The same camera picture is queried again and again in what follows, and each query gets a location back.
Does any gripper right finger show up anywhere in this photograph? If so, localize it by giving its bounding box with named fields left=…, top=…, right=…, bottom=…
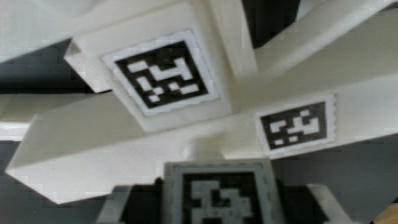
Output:
left=281, top=184, right=359, bottom=224

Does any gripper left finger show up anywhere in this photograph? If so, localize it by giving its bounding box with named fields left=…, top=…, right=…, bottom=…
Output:
left=94, top=184, right=162, bottom=224

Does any white cube nut with tag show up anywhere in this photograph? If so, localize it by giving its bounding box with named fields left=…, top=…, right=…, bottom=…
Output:
left=162, top=159, right=286, bottom=224

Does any white long side bar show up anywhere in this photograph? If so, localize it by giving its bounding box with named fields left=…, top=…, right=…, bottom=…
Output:
left=5, top=8, right=398, bottom=204
left=0, top=0, right=398, bottom=65

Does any white chair seat part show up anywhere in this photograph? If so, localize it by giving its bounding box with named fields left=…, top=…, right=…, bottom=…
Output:
left=66, top=0, right=258, bottom=132

